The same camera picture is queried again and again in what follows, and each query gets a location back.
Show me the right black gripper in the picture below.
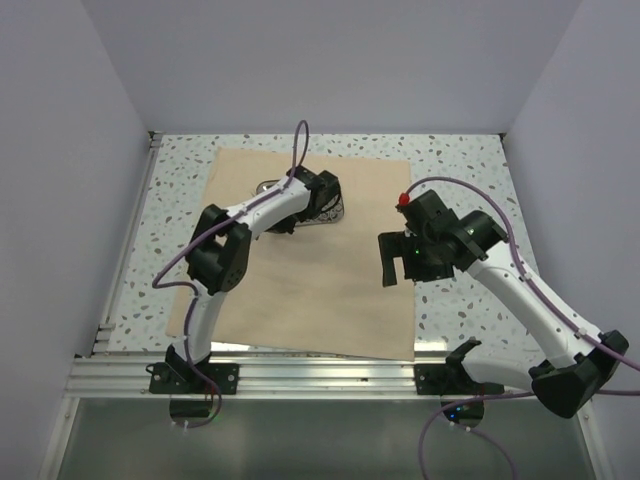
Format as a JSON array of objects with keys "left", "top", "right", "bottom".
[{"left": 379, "top": 228, "right": 454, "bottom": 286}]

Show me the steel instrument tray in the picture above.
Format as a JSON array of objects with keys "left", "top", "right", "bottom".
[{"left": 254, "top": 180, "right": 344, "bottom": 226}]

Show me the beige cloth wrap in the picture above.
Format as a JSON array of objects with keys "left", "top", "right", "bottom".
[{"left": 175, "top": 155, "right": 416, "bottom": 361}]

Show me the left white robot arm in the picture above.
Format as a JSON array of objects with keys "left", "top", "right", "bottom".
[{"left": 152, "top": 166, "right": 341, "bottom": 393}]

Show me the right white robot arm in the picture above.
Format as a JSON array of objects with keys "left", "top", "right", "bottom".
[{"left": 378, "top": 190, "right": 629, "bottom": 418}]

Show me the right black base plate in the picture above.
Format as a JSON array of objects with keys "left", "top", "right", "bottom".
[{"left": 413, "top": 364, "right": 505, "bottom": 396}]

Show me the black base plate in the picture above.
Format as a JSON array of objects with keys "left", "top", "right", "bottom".
[
  {"left": 413, "top": 364, "right": 505, "bottom": 396},
  {"left": 145, "top": 362, "right": 240, "bottom": 395}
]

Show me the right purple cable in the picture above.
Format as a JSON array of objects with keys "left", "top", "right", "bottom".
[{"left": 402, "top": 175, "right": 640, "bottom": 480}]

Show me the purple cable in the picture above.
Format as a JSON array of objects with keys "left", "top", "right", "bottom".
[
  {"left": 402, "top": 175, "right": 640, "bottom": 480},
  {"left": 152, "top": 119, "right": 310, "bottom": 429}
]

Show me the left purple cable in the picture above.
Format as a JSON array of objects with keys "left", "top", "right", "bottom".
[{"left": 152, "top": 119, "right": 310, "bottom": 429}]

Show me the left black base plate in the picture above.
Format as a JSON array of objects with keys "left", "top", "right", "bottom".
[{"left": 145, "top": 362, "right": 240, "bottom": 395}]

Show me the aluminium left side rail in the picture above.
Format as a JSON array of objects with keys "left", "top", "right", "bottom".
[{"left": 89, "top": 131, "right": 165, "bottom": 356}]

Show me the aluminium rail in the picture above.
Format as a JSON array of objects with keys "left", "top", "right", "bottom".
[
  {"left": 89, "top": 131, "right": 165, "bottom": 356},
  {"left": 63, "top": 350, "right": 417, "bottom": 401}
]

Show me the aluminium front rail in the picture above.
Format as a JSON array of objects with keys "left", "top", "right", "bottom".
[{"left": 63, "top": 350, "right": 417, "bottom": 401}]

